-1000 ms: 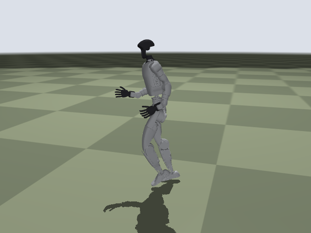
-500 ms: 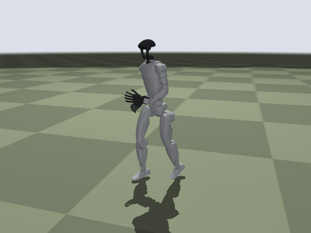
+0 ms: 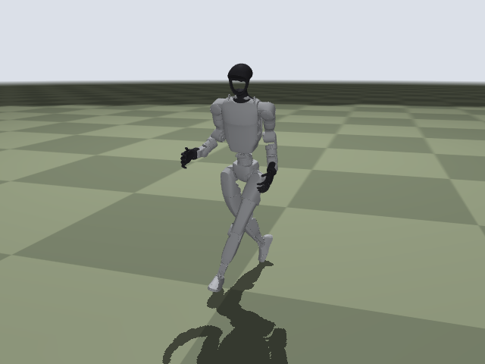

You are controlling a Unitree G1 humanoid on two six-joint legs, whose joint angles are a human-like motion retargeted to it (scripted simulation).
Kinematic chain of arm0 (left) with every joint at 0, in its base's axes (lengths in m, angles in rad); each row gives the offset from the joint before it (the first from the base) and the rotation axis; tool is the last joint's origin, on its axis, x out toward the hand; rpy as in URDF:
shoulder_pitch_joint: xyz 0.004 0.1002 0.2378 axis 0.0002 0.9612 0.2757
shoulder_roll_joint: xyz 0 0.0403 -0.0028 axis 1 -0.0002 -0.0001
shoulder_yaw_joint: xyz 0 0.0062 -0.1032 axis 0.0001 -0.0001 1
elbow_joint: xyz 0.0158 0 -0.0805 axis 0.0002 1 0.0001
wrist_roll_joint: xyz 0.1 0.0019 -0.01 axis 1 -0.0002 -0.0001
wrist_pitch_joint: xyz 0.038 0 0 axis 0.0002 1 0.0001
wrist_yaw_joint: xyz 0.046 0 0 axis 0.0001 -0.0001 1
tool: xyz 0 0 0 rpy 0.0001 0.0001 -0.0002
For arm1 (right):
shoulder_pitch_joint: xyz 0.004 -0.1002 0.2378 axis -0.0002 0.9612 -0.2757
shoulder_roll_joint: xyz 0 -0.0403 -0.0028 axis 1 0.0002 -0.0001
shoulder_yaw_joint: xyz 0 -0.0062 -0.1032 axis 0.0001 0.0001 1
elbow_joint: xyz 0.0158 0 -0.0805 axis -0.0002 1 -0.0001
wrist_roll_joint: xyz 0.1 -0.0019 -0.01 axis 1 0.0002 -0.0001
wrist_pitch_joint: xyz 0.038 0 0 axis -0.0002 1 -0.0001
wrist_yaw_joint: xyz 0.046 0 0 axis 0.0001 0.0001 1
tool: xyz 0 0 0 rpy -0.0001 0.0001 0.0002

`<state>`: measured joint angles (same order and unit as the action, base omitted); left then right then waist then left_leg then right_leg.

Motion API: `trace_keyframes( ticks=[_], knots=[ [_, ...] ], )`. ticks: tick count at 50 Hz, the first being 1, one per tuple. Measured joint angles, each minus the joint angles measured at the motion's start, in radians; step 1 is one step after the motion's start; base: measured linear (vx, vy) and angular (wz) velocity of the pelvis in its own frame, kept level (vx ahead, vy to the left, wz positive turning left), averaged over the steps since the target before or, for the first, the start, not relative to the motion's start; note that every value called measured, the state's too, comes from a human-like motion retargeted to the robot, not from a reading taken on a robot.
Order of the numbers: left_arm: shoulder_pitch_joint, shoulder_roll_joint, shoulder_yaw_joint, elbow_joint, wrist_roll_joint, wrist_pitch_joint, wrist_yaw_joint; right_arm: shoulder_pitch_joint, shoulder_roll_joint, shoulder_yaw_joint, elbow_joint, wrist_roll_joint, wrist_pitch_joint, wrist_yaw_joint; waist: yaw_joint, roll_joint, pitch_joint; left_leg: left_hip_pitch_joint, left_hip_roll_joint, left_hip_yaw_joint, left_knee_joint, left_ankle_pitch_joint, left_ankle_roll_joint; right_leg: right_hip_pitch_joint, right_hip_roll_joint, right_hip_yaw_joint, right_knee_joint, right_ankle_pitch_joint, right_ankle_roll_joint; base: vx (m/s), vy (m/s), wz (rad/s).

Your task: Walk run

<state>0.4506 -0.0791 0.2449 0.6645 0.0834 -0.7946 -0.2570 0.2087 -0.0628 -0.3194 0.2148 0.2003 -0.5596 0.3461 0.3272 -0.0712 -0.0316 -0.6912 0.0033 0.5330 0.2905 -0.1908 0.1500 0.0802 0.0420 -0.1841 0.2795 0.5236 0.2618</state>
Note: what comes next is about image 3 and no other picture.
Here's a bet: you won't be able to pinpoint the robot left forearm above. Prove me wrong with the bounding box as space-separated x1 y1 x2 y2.
265 131 278 171

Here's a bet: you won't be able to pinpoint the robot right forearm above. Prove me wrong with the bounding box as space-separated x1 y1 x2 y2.
197 132 217 158

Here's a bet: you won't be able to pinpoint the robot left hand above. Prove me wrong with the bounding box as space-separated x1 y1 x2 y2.
257 162 277 193

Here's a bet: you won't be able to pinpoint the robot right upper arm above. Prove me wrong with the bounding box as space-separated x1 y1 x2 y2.
210 98 226 143

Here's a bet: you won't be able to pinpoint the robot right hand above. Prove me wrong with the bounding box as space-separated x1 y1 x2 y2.
180 147 199 168

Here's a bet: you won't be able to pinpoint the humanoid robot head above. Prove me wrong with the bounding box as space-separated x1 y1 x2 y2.
227 64 254 103

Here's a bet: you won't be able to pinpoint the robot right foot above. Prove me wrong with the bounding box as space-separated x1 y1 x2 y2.
258 234 273 262

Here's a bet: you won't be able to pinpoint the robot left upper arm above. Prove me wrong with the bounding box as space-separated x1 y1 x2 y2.
258 102 276 143

